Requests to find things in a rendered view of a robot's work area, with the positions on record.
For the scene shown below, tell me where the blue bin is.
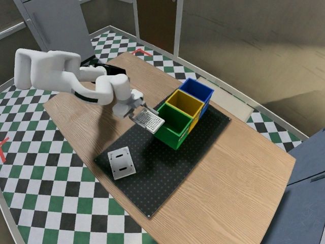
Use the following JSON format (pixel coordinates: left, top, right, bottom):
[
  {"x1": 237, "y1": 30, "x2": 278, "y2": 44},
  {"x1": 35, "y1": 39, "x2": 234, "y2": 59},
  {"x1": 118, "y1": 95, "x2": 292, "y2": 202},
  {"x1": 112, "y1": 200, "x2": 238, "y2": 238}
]
[{"x1": 178, "y1": 78, "x2": 214, "y2": 119}]

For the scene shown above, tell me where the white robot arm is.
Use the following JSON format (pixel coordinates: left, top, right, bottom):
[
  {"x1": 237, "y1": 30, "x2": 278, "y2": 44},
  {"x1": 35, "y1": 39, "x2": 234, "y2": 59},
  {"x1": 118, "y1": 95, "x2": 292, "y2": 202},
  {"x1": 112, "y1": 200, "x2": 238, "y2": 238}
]
[{"x1": 14, "y1": 48, "x2": 143, "y2": 109}]

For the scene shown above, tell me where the yellow bin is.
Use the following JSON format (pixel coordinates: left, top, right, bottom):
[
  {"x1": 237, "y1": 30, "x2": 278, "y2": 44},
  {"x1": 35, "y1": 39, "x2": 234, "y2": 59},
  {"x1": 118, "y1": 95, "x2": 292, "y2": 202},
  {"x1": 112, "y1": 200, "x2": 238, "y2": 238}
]
[{"x1": 165, "y1": 89, "x2": 205, "y2": 134}]

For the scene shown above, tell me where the green open-top bin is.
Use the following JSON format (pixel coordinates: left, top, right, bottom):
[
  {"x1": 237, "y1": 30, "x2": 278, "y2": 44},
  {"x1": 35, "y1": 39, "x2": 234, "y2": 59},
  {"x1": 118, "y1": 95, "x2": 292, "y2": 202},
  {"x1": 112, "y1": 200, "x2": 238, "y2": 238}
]
[{"x1": 152, "y1": 103, "x2": 193, "y2": 150}]

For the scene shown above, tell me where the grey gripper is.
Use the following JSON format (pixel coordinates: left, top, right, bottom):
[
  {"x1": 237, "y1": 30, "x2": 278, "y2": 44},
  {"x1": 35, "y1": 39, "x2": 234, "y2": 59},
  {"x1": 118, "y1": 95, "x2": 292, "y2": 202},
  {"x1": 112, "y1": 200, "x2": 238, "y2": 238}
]
[{"x1": 112, "y1": 89, "x2": 159, "y2": 130}]

